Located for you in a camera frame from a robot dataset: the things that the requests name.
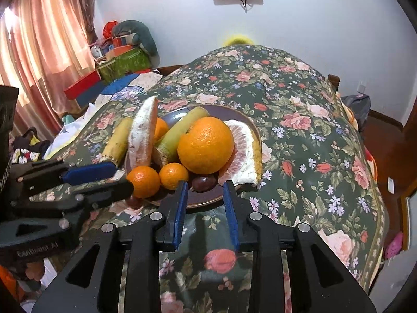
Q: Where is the green patterned storage bag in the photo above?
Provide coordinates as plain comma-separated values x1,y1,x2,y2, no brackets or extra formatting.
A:
97,48,152,84

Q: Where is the patchwork quilt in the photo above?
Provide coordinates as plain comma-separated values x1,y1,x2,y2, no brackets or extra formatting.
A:
94,72,164,105

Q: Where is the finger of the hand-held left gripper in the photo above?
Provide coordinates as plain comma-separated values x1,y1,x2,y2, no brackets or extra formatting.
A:
0,179,135,246
8,160,118,200

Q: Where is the floral blanket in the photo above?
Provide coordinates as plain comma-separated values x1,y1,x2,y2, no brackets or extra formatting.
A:
33,44,390,313

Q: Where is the small mandarin orange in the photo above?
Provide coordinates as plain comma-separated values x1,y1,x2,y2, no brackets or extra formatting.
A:
159,162,190,190

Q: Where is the pink curtain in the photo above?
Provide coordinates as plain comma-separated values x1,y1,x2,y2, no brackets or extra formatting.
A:
0,0,98,133

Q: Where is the dark brown chestnut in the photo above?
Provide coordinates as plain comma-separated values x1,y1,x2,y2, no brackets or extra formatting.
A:
125,196,144,210

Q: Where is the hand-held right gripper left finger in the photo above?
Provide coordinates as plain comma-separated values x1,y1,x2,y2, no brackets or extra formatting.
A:
31,180,189,313

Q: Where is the yellow sugarcane piece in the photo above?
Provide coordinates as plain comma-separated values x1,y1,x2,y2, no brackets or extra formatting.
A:
102,116,134,167

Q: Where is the pink slipper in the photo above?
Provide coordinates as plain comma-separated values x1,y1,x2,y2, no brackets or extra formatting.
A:
384,231,403,260

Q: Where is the greenish sugarcane piece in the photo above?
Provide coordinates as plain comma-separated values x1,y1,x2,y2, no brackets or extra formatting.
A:
153,107,211,167

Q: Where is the peeled pomelo segment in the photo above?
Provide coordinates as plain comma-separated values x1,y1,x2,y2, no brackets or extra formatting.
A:
217,119,264,187

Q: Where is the cartoon mouse print cloth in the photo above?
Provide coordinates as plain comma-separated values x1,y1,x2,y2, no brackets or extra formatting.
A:
11,128,52,166

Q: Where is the brown patterned curtain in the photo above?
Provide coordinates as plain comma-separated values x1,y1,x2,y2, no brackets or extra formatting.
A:
76,0,100,44

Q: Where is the grey bag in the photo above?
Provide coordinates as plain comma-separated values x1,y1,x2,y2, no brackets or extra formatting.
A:
340,93,371,131

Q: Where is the red plastic bag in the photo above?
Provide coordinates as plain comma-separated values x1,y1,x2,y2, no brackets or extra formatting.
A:
102,20,119,39

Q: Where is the red box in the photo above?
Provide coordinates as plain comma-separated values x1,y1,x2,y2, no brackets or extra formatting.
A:
63,70,102,100

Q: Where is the purple plate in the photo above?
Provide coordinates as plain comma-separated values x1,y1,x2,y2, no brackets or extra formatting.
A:
124,104,263,208

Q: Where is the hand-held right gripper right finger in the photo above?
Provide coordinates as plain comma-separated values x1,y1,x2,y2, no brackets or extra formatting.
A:
223,180,372,313

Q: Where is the large orange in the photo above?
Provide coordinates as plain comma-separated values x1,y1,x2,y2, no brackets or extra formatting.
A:
177,116,235,174

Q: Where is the white sheet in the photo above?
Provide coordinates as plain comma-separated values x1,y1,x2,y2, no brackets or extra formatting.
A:
44,103,99,161

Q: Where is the dark brown plum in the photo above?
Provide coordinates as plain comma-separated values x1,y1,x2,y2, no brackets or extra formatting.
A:
191,174,217,191

